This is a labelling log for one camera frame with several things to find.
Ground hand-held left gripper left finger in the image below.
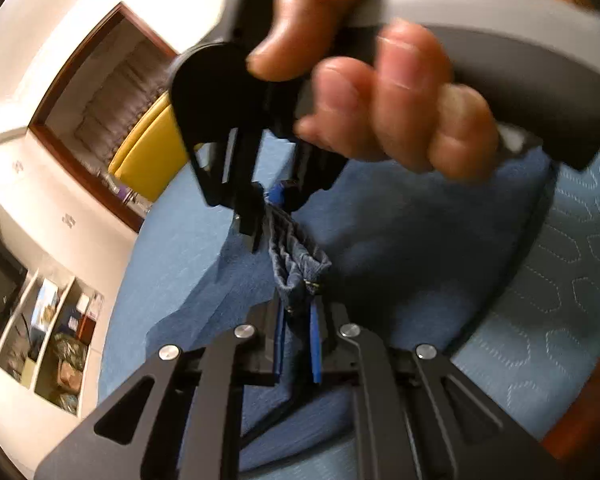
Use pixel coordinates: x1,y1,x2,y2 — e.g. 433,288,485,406
34,305,287,480

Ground yellow armchair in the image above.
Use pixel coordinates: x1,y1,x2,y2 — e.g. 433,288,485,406
107,92,206,206

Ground brown bag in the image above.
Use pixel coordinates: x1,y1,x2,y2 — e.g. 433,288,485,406
55,366,82,397

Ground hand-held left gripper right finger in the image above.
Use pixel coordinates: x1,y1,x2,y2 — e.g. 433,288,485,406
307,302,563,480

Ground cream wardrobe with shelves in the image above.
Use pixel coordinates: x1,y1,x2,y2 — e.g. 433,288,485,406
0,125,146,461

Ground dark wooden door frame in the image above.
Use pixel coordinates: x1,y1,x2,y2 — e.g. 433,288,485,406
27,2,181,233

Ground bed with blue quilted cover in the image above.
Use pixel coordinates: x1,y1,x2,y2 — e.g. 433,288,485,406
97,125,600,480

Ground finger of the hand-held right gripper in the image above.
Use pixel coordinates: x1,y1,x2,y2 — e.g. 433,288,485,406
187,125,265,253
267,132,343,213

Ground dark red box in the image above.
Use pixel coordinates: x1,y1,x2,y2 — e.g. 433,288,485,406
77,312,99,345

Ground dark blue denim pants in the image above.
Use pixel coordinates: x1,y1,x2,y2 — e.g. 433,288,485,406
145,135,556,480

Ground clear plastic bag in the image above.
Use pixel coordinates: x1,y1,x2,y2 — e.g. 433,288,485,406
45,332,89,377

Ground lace curtain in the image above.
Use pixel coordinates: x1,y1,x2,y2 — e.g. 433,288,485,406
55,35,171,161

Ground white flat box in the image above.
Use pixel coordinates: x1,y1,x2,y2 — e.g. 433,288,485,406
31,279,61,337

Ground person's right hand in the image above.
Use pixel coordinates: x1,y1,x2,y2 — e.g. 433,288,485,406
245,0,596,181

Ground black television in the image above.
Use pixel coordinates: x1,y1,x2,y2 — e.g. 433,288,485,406
0,235,28,346

